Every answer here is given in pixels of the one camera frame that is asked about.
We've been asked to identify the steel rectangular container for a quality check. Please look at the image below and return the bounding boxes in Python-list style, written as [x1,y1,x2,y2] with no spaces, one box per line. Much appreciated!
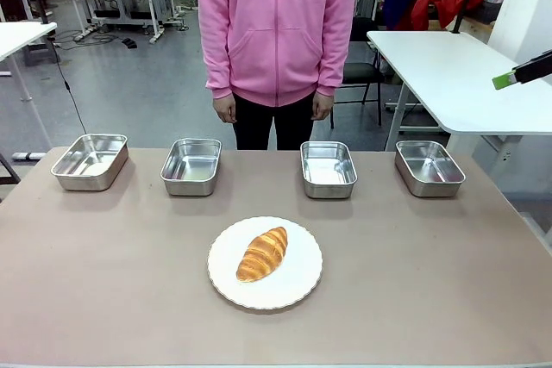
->
[50,133,130,192]
[160,137,223,197]
[299,140,359,200]
[394,140,467,199]

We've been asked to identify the golden croissant bread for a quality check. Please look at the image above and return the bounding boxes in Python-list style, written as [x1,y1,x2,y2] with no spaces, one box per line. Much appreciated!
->
[235,226,289,284]

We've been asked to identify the person's left hand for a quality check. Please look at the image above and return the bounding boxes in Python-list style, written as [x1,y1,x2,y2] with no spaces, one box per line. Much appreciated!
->
[311,91,334,122]

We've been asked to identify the person's right hand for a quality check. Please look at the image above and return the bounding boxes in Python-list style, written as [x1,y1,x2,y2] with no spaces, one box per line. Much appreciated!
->
[212,93,238,124]

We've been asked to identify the white side table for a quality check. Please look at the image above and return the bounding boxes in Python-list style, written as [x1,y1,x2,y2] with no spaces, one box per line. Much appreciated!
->
[366,29,552,162]

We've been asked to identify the black folding chair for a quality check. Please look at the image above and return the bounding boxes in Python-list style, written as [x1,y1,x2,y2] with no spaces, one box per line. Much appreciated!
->
[329,16,385,129]

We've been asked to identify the person in pink hoodie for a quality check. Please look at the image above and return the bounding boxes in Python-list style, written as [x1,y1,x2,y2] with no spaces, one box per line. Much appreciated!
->
[194,0,359,151]

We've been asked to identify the white scalloped plate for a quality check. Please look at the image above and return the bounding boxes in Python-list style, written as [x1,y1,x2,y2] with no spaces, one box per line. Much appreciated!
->
[206,215,324,311]

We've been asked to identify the white desk with grey legs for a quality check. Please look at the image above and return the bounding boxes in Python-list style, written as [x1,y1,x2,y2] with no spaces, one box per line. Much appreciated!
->
[0,21,59,150]

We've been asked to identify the black cable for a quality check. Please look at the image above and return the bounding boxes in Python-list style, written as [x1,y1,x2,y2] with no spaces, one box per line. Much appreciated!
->
[46,34,89,135]

